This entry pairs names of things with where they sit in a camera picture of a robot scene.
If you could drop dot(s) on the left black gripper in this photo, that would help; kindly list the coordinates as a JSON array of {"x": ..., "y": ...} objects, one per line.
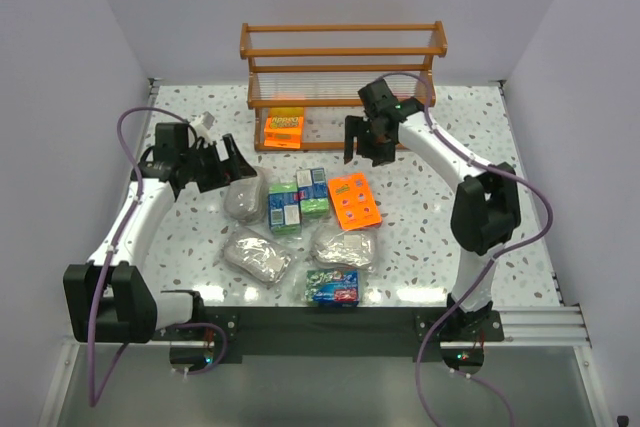
[{"x": 215, "y": 167}]

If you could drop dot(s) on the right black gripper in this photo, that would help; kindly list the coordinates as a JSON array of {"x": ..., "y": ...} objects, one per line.
[{"x": 370, "y": 132}]

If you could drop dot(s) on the orange Scrub Mommy box back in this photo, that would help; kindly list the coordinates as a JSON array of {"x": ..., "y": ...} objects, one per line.
[{"x": 353, "y": 202}]

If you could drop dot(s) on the orange Scrub Daddy box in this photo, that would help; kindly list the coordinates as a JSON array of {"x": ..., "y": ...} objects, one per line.
[{"x": 284, "y": 127}]

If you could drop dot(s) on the blue green colourful sponge pack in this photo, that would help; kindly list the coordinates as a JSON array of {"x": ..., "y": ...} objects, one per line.
[{"x": 332, "y": 287}]

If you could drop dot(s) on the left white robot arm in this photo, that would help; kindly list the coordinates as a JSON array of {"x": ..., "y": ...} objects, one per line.
[{"x": 107, "y": 297}]

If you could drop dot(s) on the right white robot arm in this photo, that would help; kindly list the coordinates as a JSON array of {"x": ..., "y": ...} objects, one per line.
[{"x": 486, "y": 208}]

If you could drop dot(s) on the wooden three-tier shelf rack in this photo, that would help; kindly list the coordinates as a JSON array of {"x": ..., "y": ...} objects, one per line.
[{"x": 321, "y": 67}]

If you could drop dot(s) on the silver scourer pack upper left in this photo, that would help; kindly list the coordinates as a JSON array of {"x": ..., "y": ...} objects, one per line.
[{"x": 246, "y": 199}]

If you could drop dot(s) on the silver scourer pack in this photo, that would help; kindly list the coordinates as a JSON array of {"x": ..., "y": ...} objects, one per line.
[
  {"x": 257, "y": 256},
  {"x": 246, "y": 199},
  {"x": 333, "y": 247}
]

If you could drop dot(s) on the silver scourer pack lower left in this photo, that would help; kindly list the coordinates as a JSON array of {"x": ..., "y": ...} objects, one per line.
[{"x": 257, "y": 256}]

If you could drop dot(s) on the silver scourer pack right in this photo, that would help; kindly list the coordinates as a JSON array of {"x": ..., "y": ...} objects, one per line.
[{"x": 333, "y": 247}]

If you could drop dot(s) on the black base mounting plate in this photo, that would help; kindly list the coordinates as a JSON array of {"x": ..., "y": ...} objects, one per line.
[{"x": 335, "y": 331}]

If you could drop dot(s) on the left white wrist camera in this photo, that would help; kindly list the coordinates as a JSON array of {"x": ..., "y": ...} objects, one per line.
[{"x": 200, "y": 127}]

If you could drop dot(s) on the right aluminium rail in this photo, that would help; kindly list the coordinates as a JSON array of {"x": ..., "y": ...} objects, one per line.
[{"x": 528, "y": 327}]

